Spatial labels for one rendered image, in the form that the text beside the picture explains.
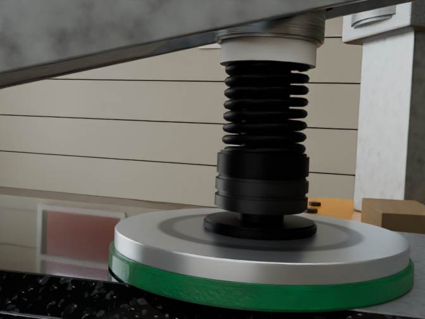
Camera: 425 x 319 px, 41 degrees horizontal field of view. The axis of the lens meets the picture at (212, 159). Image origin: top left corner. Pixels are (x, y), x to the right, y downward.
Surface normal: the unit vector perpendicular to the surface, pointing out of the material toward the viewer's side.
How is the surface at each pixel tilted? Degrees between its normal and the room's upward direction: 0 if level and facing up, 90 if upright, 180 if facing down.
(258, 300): 90
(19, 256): 0
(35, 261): 0
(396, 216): 90
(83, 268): 0
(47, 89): 90
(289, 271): 90
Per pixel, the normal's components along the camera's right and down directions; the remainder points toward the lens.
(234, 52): -0.71, 0.00
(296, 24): 0.37, 0.07
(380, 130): -0.96, -0.03
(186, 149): -0.35, 0.04
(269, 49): -0.01, 0.06
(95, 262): 0.04, -1.00
